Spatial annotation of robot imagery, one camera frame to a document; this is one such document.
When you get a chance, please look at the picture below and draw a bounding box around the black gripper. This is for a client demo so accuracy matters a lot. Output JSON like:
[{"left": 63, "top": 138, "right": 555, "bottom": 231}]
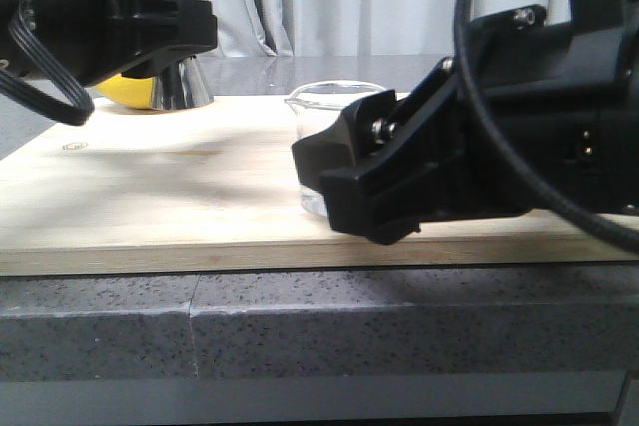
[
  {"left": 454, "top": 0, "right": 638, "bottom": 215},
  {"left": 1, "top": 0, "right": 218, "bottom": 85}
]

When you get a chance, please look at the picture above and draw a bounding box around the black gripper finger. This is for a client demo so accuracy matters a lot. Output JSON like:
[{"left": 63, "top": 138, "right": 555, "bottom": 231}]
[{"left": 292, "top": 58, "right": 531, "bottom": 245}]

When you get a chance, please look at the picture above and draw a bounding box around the clear glass beaker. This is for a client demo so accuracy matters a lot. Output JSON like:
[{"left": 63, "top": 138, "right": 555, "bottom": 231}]
[{"left": 285, "top": 79, "right": 389, "bottom": 218}]

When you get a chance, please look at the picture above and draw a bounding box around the steel hourglass jigger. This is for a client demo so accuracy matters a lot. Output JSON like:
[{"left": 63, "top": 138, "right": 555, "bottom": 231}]
[{"left": 149, "top": 56, "right": 214, "bottom": 112}]

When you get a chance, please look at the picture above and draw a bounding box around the yellow lemon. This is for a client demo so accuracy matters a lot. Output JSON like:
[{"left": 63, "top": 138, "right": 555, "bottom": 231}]
[{"left": 94, "top": 74, "right": 153, "bottom": 110}]

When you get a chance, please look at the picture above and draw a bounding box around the light wooden cutting board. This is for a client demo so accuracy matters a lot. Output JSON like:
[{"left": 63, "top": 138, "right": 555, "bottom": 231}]
[{"left": 1, "top": 96, "right": 629, "bottom": 276}]

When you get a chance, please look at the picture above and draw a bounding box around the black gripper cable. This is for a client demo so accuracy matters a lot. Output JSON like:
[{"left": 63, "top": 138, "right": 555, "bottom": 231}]
[
  {"left": 0, "top": 0, "right": 96, "bottom": 127},
  {"left": 452, "top": 0, "right": 639, "bottom": 253}
]

